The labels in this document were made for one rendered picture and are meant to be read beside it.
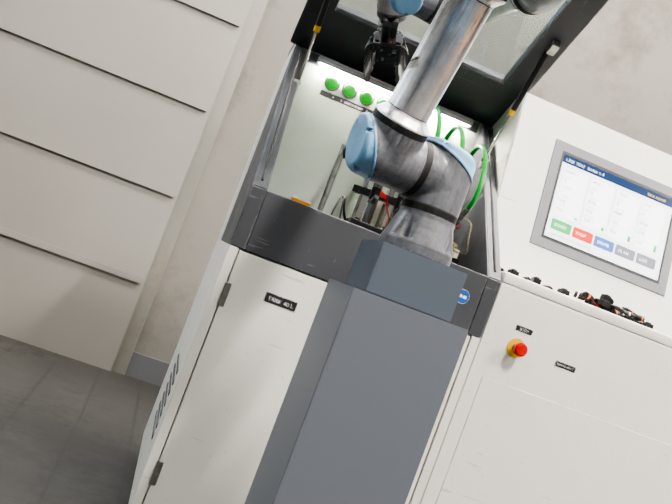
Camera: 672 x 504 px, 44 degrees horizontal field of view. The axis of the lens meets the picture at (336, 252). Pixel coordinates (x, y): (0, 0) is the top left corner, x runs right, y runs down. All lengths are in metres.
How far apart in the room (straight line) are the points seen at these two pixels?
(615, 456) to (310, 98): 1.39
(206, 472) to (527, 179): 1.26
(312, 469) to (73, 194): 2.83
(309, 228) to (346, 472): 0.74
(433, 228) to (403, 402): 0.34
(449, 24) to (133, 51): 2.84
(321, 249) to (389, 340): 0.60
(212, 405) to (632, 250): 1.36
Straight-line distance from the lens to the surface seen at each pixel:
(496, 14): 1.78
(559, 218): 2.59
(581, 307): 2.33
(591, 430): 2.40
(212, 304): 2.09
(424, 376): 1.58
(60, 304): 4.21
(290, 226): 2.09
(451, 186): 1.64
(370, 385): 1.56
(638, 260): 2.71
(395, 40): 2.06
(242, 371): 2.11
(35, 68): 4.27
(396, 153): 1.57
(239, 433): 2.14
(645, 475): 2.51
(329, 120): 2.67
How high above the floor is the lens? 0.80
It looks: 2 degrees up
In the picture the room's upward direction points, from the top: 21 degrees clockwise
